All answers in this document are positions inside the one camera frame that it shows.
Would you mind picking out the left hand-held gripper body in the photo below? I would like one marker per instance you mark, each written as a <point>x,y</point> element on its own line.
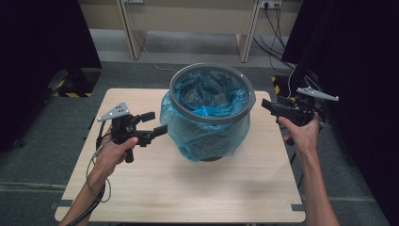
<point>120,130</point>

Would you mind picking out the white wall power outlet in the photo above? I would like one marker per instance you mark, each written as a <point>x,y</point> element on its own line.
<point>270,3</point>

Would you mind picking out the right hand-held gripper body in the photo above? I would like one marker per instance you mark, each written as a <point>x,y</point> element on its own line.
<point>298,111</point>

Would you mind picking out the dark grey trash bin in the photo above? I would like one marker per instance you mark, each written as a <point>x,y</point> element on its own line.
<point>211,159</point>

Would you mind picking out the black curtain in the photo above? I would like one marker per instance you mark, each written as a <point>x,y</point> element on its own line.
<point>360,56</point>
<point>37,62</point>

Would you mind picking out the grey tape strip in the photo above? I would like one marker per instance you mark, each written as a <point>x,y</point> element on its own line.
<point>298,207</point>
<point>62,204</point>

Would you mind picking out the person's right hand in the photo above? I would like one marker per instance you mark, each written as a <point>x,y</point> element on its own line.
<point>304,138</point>

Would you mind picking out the beige wooden desk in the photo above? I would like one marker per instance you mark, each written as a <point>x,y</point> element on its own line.
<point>188,19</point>

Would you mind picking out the striped-tape stand base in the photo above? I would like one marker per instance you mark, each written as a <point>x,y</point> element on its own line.
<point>282,88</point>
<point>75,84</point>

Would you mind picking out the person's left hand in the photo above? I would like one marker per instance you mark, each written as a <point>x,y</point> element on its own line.
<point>108,157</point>

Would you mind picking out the black caster wheel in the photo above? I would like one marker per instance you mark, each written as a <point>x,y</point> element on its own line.
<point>19,143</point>

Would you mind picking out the blue plastic bag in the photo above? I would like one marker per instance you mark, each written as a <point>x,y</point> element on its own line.
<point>204,138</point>

